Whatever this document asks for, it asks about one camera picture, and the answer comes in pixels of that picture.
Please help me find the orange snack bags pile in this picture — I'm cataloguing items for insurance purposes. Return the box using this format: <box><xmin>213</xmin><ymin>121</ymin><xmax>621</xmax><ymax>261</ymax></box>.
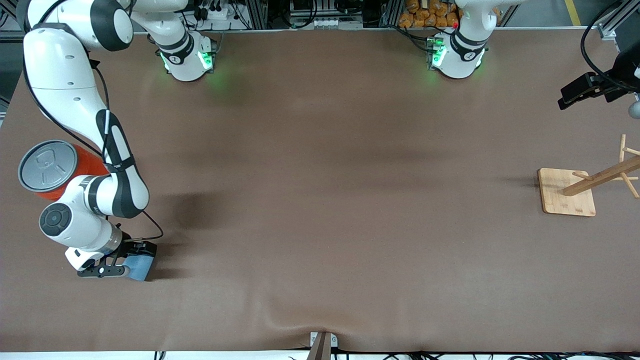
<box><xmin>398</xmin><ymin>0</ymin><xmax>461</xmax><ymax>29</ymax></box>

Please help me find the wooden mug tree rack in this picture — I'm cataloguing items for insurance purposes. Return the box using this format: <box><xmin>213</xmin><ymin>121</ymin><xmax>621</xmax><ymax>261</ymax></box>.
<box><xmin>538</xmin><ymin>134</ymin><xmax>640</xmax><ymax>217</ymax></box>

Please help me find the light blue plastic cup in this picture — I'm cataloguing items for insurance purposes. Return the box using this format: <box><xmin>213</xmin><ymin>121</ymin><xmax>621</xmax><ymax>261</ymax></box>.
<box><xmin>121</xmin><ymin>255</ymin><xmax>153</xmax><ymax>282</ymax></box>

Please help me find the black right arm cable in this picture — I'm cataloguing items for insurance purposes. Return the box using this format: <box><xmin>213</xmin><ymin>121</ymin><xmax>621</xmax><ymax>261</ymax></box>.
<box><xmin>20</xmin><ymin>60</ymin><xmax>165</xmax><ymax>243</ymax></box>

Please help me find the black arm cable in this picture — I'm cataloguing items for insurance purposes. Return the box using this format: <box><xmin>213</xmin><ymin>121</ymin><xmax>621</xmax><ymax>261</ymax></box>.
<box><xmin>580</xmin><ymin>0</ymin><xmax>640</xmax><ymax>93</ymax></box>
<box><xmin>20</xmin><ymin>60</ymin><xmax>165</xmax><ymax>243</ymax></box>

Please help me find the white power strip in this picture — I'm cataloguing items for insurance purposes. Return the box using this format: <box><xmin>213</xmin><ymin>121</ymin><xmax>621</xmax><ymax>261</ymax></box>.
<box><xmin>197</xmin><ymin>0</ymin><xmax>241</xmax><ymax>22</ymax></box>

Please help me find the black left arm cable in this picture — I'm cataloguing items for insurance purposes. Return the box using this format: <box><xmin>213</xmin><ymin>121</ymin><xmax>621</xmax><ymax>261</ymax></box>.
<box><xmin>580</xmin><ymin>0</ymin><xmax>640</xmax><ymax>93</ymax></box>

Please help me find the metal table edge bracket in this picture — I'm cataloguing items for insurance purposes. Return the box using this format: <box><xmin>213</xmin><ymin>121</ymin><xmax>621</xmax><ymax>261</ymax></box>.
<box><xmin>309</xmin><ymin>331</ymin><xmax>339</xmax><ymax>360</ymax></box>

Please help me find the brown table cover sheet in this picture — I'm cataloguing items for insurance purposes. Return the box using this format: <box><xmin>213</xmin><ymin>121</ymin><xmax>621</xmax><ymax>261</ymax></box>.
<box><xmin>0</xmin><ymin>27</ymin><xmax>640</xmax><ymax>353</ymax></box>

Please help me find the orange can with silver lid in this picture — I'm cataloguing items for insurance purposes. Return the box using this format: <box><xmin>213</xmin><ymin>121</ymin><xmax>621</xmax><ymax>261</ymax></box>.
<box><xmin>18</xmin><ymin>140</ymin><xmax>111</xmax><ymax>202</ymax></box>

